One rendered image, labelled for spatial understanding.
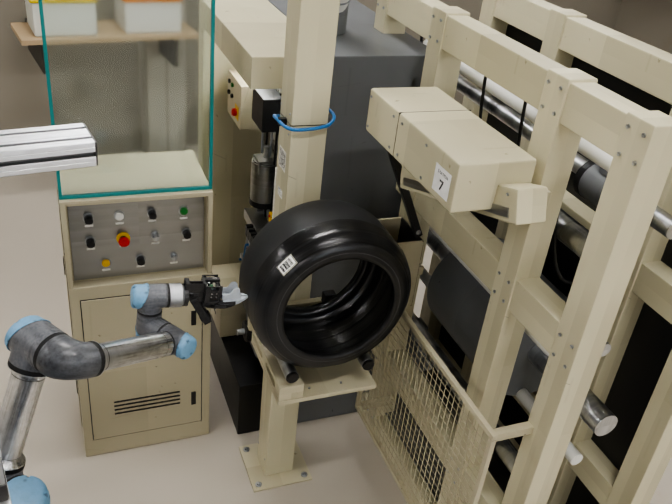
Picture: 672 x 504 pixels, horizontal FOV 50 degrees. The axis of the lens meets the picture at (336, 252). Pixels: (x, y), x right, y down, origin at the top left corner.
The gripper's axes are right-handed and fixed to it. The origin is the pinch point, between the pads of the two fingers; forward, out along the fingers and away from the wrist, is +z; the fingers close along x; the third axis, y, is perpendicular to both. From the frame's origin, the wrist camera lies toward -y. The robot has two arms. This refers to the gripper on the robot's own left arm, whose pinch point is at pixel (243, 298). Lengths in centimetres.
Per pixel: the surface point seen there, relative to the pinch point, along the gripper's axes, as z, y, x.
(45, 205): -47, -126, 300
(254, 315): 2.0, -2.0, -6.8
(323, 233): 19.5, 28.0, -6.6
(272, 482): 35, -114, 21
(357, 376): 46, -32, -6
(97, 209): -39, -2, 63
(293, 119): 16, 52, 26
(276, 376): 14.8, -29.8, -5.0
